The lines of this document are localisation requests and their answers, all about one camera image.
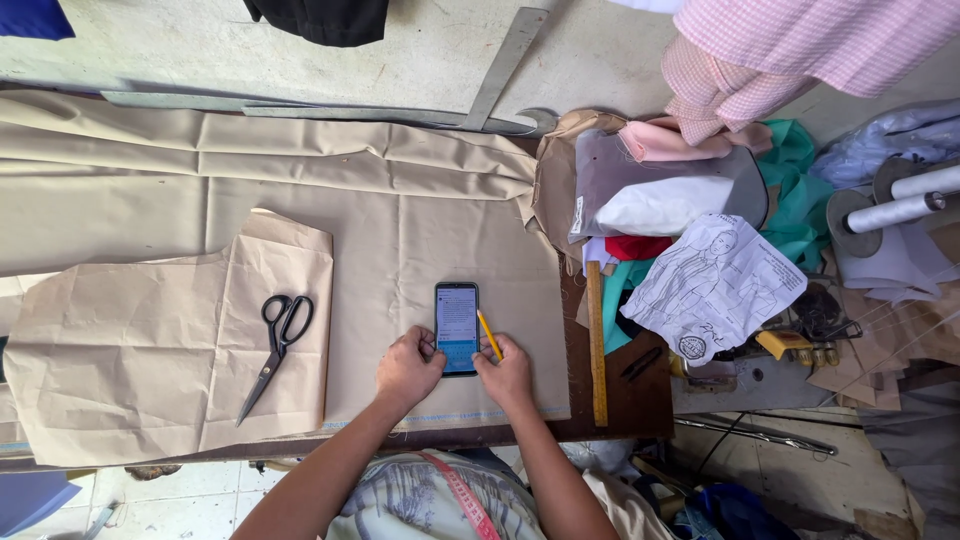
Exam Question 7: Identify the white paper with garment sketch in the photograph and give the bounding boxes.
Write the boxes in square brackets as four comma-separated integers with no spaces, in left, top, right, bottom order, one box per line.
[619,213,810,368]

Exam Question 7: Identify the dark blue garment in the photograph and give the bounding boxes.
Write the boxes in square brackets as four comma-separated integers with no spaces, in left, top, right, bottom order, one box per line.
[0,0,77,42]

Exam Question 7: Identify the person's left hand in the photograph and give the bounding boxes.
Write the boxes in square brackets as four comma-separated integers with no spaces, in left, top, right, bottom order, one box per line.
[374,324,449,411]

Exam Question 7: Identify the blue cloth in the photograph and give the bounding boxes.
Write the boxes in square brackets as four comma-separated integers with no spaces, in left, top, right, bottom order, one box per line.
[0,471,83,538]

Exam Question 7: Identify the yellow pencil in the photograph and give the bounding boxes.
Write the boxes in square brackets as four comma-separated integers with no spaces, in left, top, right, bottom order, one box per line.
[476,308,504,362]

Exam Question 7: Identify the heap of folded fabrics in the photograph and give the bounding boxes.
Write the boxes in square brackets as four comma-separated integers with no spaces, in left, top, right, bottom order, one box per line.
[531,109,835,357]

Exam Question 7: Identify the black garment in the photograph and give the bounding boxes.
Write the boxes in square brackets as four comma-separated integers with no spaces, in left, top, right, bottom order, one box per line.
[241,0,390,49]

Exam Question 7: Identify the person's right hand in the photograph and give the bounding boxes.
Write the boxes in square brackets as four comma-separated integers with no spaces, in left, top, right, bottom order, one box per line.
[472,334,536,413]

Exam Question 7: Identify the black tailor scissors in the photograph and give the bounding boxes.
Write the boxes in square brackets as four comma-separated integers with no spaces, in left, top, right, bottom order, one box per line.
[234,294,315,429]

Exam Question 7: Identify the pink measuring tape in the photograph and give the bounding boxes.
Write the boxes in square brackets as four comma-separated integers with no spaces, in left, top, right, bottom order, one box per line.
[417,450,502,540]

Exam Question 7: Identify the white plastic bag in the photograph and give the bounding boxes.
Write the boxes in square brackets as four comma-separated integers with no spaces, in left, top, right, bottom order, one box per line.
[558,439,637,475]

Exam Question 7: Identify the wooden ruler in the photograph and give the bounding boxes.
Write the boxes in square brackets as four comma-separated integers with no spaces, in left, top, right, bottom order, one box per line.
[585,260,609,429]

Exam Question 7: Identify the grey cloth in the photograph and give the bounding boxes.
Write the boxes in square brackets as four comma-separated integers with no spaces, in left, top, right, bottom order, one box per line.
[857,378,960,540]

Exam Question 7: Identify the metal rod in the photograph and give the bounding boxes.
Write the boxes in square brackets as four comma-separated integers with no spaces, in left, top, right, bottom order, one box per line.
[672,417,839,457]

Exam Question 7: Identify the heap of brown paper pieces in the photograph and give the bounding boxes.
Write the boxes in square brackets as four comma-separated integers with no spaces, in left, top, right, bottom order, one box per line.
[807,225,960,412]

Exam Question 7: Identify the dark blue bag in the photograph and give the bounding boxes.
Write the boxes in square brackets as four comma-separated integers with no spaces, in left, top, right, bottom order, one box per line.
[673,482,801,540]

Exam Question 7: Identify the beige cloth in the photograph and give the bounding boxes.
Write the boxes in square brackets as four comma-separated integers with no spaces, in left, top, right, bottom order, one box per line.
[582,469,680,540]

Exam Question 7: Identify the metal tailor square ruler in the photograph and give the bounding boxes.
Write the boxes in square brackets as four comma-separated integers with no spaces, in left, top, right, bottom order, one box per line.
[100,6,561,138]

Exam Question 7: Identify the beige fabric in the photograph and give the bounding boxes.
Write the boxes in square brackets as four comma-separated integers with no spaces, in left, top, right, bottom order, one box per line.
[0,89,573,454]

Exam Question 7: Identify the pale blue plastic bag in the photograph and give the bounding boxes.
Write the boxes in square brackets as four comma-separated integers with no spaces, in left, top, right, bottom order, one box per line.
[808,99,960,190]

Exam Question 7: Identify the white interfacing roll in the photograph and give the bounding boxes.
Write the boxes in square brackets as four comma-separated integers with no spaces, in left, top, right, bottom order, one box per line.
[826,156,960,303]

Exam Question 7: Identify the grey sewing machine base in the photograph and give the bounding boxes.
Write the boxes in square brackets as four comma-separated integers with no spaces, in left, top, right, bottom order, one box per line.
[669,351,835,416]

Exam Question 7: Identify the pink checked garment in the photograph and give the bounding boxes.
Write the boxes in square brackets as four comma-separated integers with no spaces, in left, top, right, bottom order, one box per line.
[660,0,960,148]

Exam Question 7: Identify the black smartphone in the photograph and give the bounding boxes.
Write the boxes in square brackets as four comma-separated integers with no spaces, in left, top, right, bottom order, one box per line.
[434,281,480,378]

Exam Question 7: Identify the yellow tool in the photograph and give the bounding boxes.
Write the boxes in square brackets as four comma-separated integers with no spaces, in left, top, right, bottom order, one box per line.
[754,329,841,369]

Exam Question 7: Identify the person's patterned shirt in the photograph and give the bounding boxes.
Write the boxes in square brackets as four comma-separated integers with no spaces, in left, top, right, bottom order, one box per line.
[324,449,549,540]

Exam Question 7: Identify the brown paper pattern piece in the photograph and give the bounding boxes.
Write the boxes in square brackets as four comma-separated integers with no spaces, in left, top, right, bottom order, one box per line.
[3,207,336,468]

